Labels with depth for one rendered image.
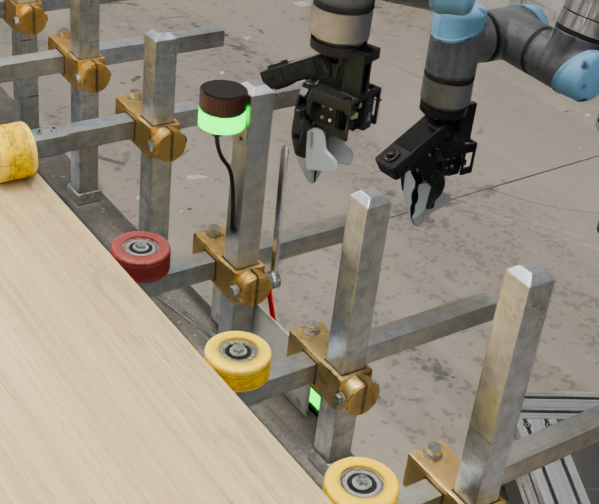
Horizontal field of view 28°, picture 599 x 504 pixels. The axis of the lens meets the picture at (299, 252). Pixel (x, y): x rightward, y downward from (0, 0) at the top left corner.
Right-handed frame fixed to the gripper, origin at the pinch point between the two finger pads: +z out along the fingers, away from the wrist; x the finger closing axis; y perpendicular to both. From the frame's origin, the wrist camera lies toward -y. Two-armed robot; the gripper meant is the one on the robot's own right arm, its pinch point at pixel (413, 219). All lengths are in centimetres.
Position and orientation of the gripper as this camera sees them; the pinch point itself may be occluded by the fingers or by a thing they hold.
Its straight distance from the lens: 187.2
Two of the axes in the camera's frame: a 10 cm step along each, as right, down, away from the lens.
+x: -5.5, -5.0, 6.7
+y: 8.3, -2.3, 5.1
